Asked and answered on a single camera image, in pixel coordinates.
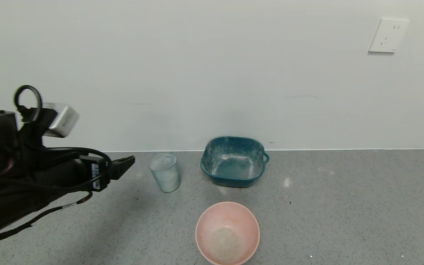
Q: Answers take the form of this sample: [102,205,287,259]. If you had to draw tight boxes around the clear ribbed plastic cup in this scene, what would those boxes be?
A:
[149,152,181,193]

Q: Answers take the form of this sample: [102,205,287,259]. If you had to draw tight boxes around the white powder pile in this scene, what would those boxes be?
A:
[208,227,243,262]

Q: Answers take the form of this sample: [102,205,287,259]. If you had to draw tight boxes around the teal square plastic tray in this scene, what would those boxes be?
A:
[200,136,270,188]

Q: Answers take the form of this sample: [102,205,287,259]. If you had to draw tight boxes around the pink round bowl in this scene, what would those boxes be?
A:
[195,201,261,265]

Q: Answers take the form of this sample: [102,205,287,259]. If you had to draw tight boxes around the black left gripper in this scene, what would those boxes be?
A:
[43,155,135,192]

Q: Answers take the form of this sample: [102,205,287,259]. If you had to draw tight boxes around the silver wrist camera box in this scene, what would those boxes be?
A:
[43,103,80,138]

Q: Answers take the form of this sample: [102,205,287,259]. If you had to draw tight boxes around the white wall power outlet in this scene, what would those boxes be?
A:
[368,18,410,53]

